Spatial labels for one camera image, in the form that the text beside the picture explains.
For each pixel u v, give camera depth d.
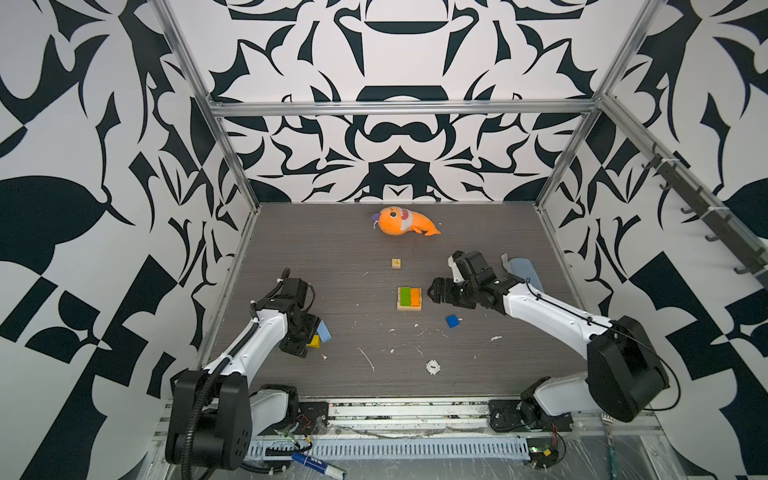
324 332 0.87
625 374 0.42
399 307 0.92
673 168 0.67
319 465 0.67
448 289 0.77
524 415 0.67
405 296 0.94
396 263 1.02
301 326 0.72
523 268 1.00
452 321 0.91
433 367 0.82
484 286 0.66
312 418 0.74
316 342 0.84
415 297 0.93
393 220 1.04
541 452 0.71
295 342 0.76
